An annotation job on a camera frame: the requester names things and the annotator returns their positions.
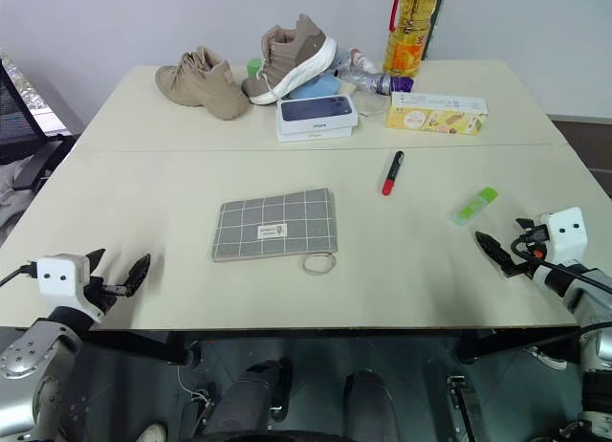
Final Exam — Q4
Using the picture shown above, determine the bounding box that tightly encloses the clear plastic bag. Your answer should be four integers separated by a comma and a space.
352, 84, 392, 118

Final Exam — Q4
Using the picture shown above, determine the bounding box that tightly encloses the red and black marker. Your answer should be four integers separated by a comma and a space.
381, 149, 405, 197

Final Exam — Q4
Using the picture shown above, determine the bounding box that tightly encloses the grey checked pouch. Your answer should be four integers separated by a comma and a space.
210, 188, 339, 276

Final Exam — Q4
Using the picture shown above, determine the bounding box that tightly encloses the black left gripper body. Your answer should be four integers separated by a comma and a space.
83, 273, 131, 315

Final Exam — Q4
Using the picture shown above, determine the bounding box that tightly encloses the tan sneaker with white sole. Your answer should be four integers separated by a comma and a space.
240, 12, 339, 106

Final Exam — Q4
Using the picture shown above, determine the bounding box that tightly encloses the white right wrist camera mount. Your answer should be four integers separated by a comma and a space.
531, 207, 588, 284

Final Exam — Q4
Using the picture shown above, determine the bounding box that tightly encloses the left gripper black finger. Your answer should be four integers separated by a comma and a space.
121, 253, 152, 298
84, 248, 107, 275

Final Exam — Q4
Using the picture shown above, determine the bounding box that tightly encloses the green clear-capped glue stick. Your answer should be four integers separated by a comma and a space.
450, 186, 500, 228

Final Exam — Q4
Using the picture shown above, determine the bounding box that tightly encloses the white smartphone box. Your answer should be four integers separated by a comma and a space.
274, 93, 361, 144

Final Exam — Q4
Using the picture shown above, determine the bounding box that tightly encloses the white shoe toe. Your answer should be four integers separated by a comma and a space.
135, 422, 169, 442

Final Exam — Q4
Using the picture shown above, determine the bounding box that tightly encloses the yellow printed cardboard box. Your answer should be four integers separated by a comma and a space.
384, 91, 491, 139

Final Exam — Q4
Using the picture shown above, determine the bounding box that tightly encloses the light blue cloth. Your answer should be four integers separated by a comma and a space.
288, 73, 341, 101

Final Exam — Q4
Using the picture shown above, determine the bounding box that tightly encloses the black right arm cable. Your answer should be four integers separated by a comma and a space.
509, 234, 612, 296

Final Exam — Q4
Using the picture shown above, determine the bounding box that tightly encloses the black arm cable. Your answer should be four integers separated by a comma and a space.
0, 263, 39, 289
509, 234, 612, 296

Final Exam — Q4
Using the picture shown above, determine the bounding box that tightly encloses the yellow cooking oil bottle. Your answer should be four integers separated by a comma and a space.
382, 0, 444, 78

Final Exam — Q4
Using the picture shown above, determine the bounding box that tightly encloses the crushed clear plastic bottle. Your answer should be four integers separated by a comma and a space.
334, 61, 415, 97

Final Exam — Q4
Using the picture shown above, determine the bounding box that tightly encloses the pale grey plush toy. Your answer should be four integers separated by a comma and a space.
331, 44, 380, 76

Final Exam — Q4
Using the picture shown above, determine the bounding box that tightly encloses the tan suede ankle boot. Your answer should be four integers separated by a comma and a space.
154, 45, 251, 122

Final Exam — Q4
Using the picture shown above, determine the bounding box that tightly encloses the black table frame bar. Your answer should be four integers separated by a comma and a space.
79, 330, 203, 367
455, 325, 583, 365

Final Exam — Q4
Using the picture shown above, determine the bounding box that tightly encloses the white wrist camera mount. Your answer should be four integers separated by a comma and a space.
36, 254, 105, 324
531, 207, 588, 284

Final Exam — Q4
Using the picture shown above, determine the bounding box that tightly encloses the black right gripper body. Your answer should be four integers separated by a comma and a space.
509, 224, 551, 278

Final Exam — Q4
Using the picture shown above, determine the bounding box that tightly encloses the dark rounded shape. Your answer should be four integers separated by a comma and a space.
201, 357, 294, 439
342, 367, 402, 442

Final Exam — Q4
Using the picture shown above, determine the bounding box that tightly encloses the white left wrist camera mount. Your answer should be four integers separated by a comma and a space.
36, 254, 105, 324

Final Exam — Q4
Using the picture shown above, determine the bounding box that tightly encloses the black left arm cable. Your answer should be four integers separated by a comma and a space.
0, 263, 39, 289

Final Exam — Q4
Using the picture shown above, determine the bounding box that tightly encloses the black office chair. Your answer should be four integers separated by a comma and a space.
0, 47, 78, 194

